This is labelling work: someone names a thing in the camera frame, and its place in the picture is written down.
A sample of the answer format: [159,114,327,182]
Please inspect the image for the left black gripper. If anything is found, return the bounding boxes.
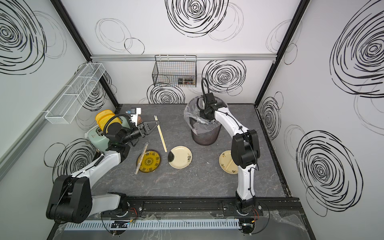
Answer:
[122,122,160,146]

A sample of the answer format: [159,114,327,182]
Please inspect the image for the bamboo chopsticks pair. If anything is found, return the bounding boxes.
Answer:
[225,160,234,170]

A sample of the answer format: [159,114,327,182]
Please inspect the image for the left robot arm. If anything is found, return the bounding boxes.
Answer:
[46,121,160,224]

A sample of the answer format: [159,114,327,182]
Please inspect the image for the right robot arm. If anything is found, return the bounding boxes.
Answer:
[197,93,261,216]

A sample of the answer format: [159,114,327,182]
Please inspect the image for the wrapped chopsticks on yellow plate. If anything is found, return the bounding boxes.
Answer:
[135,142,149,175]

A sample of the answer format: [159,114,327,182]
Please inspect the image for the cork topped glass bottle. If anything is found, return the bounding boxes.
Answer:
[137,116,143,125]

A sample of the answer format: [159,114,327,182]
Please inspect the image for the yellow patterned plate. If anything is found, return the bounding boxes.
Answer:
[136,150,161,173]

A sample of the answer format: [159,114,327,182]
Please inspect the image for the cream plate with black patch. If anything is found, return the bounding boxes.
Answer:
[168,146,193,169]

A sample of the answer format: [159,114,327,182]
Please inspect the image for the back yellow bread slice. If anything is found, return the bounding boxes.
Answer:
[95,110,114,122]

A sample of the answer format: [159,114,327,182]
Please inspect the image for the yellow bread slice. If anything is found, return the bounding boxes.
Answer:
[97,114,122,131]
[95,110,114,122]

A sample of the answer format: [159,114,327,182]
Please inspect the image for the front yellow bread slice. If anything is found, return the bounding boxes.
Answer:
[97,114,122,131]

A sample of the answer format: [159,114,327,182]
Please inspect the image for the clear plastic bin liner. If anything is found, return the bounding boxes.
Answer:
[184,95,222,135]

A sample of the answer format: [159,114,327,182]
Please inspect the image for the mint green toaster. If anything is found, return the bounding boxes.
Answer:
[84,114,133,156]

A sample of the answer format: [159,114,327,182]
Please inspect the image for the black mesh trash bin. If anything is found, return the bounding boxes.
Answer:
[190,126,222,146]

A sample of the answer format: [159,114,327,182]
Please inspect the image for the cream plate with red marks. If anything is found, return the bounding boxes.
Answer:
[219,150,238,175]

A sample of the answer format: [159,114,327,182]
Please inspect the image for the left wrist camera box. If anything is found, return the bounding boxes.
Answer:
[126,108,142,127]

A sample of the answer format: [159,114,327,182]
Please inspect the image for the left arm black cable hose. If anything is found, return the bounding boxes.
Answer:
[102,113,133,136]

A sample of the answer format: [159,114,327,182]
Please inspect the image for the black wire wall basket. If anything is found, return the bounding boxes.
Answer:
[152,60,197,88]

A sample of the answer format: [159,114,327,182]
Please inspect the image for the black corrugated cable hose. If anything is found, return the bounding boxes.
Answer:
[196,77,211,112]

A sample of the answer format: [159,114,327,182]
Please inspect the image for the white wire wall shelf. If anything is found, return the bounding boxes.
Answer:
[45,63,106,125]

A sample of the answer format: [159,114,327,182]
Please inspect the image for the aluminium wall rail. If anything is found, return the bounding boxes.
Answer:
[91,53,277,62]

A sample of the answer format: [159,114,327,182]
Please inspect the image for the white slotted cable duct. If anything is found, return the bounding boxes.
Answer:
[64,219,241,231]

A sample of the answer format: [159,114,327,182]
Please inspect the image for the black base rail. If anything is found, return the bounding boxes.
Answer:
[126,196,303,217]

